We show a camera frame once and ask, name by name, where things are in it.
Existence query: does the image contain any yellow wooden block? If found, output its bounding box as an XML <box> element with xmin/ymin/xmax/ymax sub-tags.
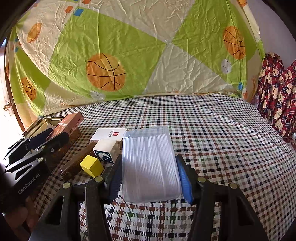
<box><xmin>80</xmin><ymin>155</ymin><xmax>104</xmax><ymax>178</ymax></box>

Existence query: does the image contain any copper pink rectangular box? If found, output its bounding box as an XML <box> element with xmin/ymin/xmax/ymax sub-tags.
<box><xmin>47</xmin><ymin>112</ymin><xmax>84</xmax><ymax>140</ymax></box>

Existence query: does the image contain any clear plastic box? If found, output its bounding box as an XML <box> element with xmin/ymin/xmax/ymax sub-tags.
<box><xmin>122</xmin><ymin>126</ymin><xmax>182</xmax><ymax>203</ymax></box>

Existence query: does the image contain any gold metal tin box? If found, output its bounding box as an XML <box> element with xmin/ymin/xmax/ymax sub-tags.
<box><xmin>23</xmin><ymin>117</ymin><xmax>81</xmax><ymax>171</ymax></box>

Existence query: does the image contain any brown ridged stick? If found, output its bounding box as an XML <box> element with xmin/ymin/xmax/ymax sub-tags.
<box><xmin>60</xmin><ymin>142</ymin><xmax>97</xmax><ymax>181</ymax></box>

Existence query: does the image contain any white cube block blue face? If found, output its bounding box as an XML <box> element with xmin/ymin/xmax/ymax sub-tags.
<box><xmin>93</xmin><ymin>139</ymin><xmax>122</xmax><ymax>164</ymax></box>

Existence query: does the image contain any white box red logo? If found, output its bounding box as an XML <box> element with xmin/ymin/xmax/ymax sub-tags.
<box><xmin>90</xmin><ymin>128</ymin><xmax>127</xmax><ymax>142</ymax></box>

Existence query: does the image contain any checkered tablecloth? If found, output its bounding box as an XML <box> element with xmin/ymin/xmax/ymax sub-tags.
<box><xmin>30</xmin><ymin>93</ymin><xmax>296</xmax><ymax>241</ymax></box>

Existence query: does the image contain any green basketball pattern sheet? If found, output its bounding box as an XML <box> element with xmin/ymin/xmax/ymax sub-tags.
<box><xmin>5</xmin><ymin>1</ymin><xmax>265</xmax><ymax>121</ymax></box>

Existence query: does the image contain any red bear pattern fabric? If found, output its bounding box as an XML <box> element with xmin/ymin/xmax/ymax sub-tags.
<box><xmin>256</xmin><ymin>53</ymin><xmax>295</xmax><ymax>142</ymax></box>

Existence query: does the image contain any wooden window frame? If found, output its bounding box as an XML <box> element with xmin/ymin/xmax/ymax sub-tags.
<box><xmin>1</xmin><ymin>39</ymin><xmax>25</xmax><ymax>133</ymax></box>

